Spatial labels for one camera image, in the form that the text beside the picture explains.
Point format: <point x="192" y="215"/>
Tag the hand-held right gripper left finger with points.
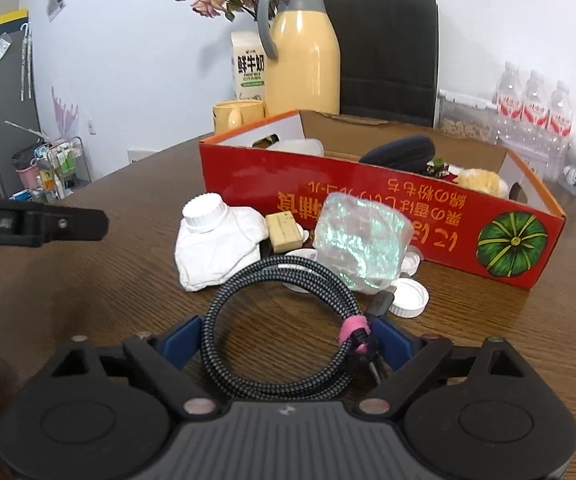
<point x="182" y="342"/>

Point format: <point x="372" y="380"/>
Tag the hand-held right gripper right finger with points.
<point x="393" y="342"/>

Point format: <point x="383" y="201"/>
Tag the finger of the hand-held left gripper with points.
<point x="75" y="225"/>

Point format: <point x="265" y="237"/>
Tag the white pouch with screw cap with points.
<point x="217" y="250"/>

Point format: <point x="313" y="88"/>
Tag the iridescent plastic pouch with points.
<point x="363" y="240"/>

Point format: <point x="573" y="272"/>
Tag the red cardboard box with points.
<point x="443" y="220"/>

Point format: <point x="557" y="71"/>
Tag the small beige block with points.
<point x="283" y="230"/>

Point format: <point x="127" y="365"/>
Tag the red poinsettia ornament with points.
<point x="440" y="170"/>

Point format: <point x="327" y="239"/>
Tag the cream hamster plush toy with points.
<point x="478" y="180"/>

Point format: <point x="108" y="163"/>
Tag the navy zip case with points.
<point x="398" y="152"/>

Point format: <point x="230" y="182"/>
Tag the translucent plastic container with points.
<point x="300" y="146"/>

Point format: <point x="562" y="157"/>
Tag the white bottle cap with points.
<point x="414" y="261"/>
<point x="410" y="300"/>

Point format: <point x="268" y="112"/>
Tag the pink bin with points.
<point x="27" y="177"/>

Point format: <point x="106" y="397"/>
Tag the metal trolley rack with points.
<point x="62" y="165"/>

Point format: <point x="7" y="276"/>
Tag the grey refrigerator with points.
<point x="2" y="110"/>

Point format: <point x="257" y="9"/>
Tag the hanging white strips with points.
<point x="27" y="60"/>

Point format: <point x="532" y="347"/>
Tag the yellow mug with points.
<point x="238" y="115"/>

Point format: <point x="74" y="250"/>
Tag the clear food container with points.
<point x="463" y="125"/>

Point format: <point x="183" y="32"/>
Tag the white milk carton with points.
<point x="250" y="70"/>

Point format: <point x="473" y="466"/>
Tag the water bottle with red label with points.
<point x="534" y="110"/>
<point x="508" y="105"/>
<point x="559" y="120"/>

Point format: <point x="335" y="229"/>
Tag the yellow thermos jug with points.
<point x="303" y="65"/>

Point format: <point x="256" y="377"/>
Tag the black paper bag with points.
<point x="383" y="60"/>

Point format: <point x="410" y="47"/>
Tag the white wall vent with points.
<point x="142" y="155"/>

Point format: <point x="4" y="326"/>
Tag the white wall outlet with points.
<point x="91" y="126"/>

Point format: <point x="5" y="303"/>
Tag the purple flower wall decal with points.
<point x="65" y="115"/>

